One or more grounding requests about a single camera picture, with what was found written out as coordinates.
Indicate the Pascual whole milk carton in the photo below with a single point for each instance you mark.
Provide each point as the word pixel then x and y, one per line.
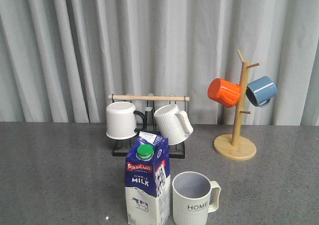
pixel 147 180

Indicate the white ribbed mug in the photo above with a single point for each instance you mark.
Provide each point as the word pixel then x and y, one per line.
pixel 173 123

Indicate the orange enamel mug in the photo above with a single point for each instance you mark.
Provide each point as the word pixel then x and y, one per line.
pixel 224 92

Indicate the wooden mug tree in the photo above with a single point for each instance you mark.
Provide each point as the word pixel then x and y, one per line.
pixel 234 146

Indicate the white HOME mug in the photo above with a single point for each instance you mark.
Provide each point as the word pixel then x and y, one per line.
pixel 194 197

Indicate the blue enamel mug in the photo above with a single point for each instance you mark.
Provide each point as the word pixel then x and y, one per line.
pixel 260 91

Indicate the grey curtain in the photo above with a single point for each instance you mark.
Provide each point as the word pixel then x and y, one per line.
pixel 60 59

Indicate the white mug black handle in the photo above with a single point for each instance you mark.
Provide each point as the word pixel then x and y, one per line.
pixel 121 120

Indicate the black wire mug rack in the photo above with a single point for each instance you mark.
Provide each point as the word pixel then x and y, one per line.
pixel 121 147

